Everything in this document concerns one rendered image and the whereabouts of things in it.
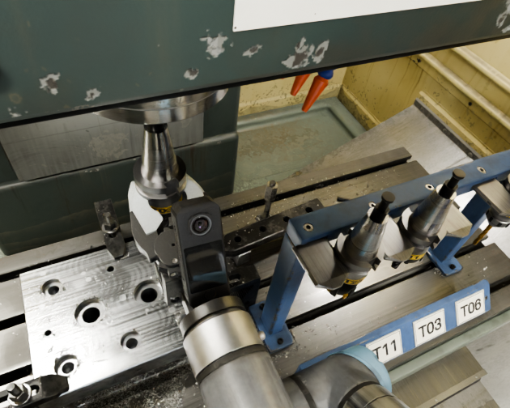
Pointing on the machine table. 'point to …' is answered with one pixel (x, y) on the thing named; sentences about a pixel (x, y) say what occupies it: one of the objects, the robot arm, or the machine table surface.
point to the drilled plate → (95, 265)
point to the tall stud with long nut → (269, 197)
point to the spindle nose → (165, 109)
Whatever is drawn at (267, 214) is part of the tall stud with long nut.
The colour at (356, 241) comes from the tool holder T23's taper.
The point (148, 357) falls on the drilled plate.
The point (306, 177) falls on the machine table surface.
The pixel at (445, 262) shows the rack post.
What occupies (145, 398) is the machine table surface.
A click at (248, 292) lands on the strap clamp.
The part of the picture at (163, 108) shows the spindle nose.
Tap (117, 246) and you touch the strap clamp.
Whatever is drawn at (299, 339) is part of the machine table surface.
